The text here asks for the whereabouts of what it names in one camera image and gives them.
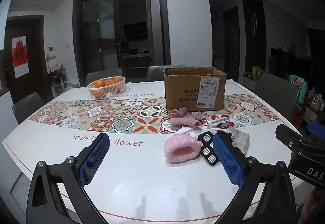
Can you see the dark wooden entrance door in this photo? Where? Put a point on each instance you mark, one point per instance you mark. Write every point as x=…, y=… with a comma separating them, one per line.
x=35, y=61

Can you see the dark interior door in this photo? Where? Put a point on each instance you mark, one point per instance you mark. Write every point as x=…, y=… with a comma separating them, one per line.
x=231, y=44

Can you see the pile of oranges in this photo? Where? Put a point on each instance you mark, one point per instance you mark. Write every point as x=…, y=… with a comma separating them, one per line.
x=106, y=82

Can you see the white wall intercom panel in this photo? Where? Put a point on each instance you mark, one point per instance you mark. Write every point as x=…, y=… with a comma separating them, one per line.
x=52, y=51

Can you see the white floral fabric pouch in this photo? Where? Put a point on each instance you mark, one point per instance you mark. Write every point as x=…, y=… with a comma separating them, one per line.
x=241, y=141

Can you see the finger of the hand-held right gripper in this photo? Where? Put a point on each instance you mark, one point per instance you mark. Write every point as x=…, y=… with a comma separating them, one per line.
x=316, y=127
x=288, y=137

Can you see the white low cabinet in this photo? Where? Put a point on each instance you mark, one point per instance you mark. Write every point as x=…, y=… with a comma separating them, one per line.
x=250, y=83

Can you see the pile of colourful clothes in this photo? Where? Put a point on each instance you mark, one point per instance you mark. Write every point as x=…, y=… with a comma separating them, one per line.
x=298, y=89

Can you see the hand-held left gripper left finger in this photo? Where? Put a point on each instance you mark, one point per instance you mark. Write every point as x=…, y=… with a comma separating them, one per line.
x=94, y=160

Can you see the shoe rack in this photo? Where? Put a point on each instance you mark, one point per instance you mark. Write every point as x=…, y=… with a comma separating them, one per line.
x=58, y=82

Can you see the mauve knitted cloth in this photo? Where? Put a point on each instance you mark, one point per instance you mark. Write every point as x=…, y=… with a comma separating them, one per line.
x=183, y=112
x=182, y=122

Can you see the dark sliding glass door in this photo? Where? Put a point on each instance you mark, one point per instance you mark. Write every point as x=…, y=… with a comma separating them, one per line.
x=101, y=36

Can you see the black white patterned cloth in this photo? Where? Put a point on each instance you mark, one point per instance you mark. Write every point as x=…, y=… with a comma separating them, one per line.
x=207, y=146

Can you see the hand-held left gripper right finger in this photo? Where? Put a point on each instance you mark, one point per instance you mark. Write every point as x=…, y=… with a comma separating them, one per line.
x=228, y=160

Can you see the red door poster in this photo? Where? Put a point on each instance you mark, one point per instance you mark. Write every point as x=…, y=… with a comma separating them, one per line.
x=20, y=58

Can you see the white gauze cloth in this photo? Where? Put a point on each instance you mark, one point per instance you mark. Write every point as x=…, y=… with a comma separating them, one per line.
x=188, y=132

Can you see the brown wooden wall panel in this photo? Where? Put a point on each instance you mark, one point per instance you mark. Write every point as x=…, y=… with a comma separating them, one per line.
x=254, y=36

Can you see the white labelled packet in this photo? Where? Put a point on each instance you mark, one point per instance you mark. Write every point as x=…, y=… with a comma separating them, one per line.
x=218, y=122

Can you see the white plastic basket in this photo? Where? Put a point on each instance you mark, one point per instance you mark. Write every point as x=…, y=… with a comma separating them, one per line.
x=106, y=92

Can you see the grey dining chair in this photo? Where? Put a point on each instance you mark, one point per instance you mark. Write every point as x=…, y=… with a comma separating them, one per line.
x=274, y=92
x=104, y=77
x=26, y=107
x=155, y=73

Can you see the brown cardboard box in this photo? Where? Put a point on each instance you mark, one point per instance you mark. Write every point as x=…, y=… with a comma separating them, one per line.
x=188, y=92

